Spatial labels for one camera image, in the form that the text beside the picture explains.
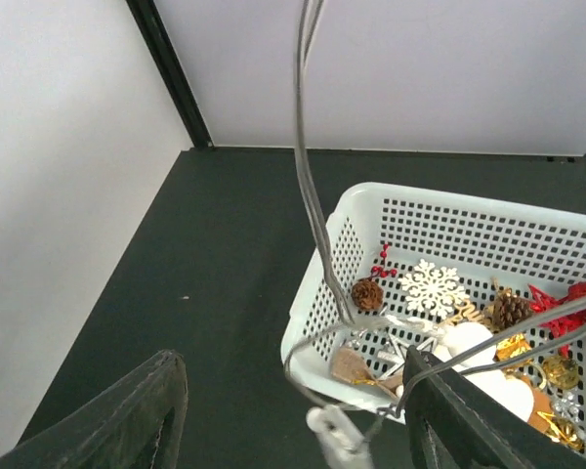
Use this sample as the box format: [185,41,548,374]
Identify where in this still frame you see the white wooden snowflake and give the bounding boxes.
[398,259,470,320]

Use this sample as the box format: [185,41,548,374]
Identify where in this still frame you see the red star ornament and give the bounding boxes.
[526,280,586,338]

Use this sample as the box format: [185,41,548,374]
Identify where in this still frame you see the red berry sprig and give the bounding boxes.
[369,243,398,278]

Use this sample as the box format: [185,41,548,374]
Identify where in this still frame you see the white ball string lights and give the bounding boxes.
[282,0,586,468]

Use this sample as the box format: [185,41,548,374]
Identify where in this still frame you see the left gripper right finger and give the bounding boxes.
[405,369,586,469]

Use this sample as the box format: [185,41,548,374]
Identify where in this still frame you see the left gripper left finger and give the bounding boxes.
[0,350,188,468]

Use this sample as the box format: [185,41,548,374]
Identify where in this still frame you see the silver star ornament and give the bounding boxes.
[346,315,445,380]

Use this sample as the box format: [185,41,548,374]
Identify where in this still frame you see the brown pine cone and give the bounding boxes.
[351,278,384,311]
[491,289,534,331]

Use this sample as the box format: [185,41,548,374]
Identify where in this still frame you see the white perforated plastic basket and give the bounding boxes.
[278,182,586,458]

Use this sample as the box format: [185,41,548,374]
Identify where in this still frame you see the burlap bow ornament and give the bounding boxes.
[330,346,403,398]

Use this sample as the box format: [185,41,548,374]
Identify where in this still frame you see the gold gift box ornament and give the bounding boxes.
[495,333,532,362]

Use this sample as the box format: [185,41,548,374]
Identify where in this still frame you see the gold ball ornament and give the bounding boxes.
[542,356,580,390]

